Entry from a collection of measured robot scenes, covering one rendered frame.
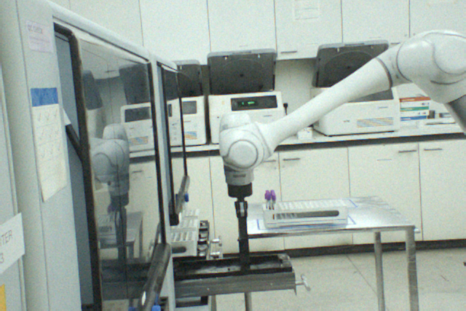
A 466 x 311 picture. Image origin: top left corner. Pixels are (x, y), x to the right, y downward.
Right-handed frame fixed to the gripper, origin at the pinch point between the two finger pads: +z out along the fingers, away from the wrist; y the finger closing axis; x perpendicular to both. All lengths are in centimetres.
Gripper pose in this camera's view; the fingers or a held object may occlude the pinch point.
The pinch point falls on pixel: (244, 249)
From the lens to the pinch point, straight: 159.6
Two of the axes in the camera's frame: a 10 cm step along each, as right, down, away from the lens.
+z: 0.7, 9.9, 1.1
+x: 10.0, -0.7, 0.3
